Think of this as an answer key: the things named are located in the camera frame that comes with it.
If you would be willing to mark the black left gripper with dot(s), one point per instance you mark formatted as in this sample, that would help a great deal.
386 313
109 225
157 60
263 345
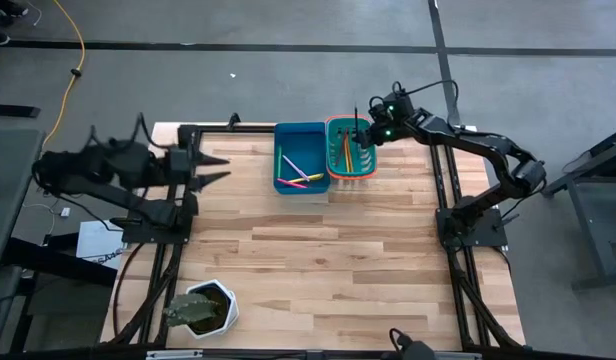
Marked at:
183 167

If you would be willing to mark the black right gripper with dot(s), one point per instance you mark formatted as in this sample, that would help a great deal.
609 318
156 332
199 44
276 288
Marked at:
393 120

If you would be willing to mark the dark blue coloured pencil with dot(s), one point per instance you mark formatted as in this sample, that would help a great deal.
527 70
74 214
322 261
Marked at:
356 120

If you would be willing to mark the yellow pencil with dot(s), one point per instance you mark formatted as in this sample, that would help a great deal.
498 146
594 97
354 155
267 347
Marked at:
350 157

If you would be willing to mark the orange pencil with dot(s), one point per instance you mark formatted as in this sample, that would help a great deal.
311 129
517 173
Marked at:
346 155

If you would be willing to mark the red coloured pencil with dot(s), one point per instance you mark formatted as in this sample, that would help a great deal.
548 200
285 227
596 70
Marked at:
341 150

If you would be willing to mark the yellow highlighter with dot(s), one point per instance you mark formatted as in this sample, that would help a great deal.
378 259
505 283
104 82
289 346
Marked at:
308 178

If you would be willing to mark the green marker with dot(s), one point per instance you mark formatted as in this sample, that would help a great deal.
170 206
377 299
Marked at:
279 162

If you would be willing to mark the lilac pen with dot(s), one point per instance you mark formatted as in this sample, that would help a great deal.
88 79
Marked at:
295 167

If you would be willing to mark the pink pen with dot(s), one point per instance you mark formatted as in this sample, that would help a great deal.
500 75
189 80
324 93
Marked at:
290 183

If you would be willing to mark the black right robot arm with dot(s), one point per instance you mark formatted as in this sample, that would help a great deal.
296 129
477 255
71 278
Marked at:
488 145

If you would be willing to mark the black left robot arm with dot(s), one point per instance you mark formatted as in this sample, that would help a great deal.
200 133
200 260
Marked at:
113 165

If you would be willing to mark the green basket with orange rim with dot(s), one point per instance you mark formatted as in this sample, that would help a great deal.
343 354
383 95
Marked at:
365 150

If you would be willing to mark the blue plastic bin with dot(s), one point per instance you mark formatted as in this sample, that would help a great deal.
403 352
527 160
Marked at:
303 145

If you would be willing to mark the white paper sheet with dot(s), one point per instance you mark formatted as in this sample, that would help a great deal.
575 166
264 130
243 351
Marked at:
95 242

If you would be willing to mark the green cactus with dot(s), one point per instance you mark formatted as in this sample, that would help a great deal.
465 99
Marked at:
188 310

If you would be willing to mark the white hexagonal plant pot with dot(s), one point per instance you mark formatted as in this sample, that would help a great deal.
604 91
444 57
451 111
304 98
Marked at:
230 310

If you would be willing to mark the small white adapter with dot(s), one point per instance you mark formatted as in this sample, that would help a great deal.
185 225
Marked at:
65 212

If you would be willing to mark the grey desk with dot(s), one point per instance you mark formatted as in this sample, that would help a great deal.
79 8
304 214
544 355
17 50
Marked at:
8 190

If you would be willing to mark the dark metal desk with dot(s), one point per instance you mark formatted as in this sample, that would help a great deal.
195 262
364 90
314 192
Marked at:
598 210

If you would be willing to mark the table-level camera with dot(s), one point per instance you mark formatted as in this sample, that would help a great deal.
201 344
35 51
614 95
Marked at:
415 351

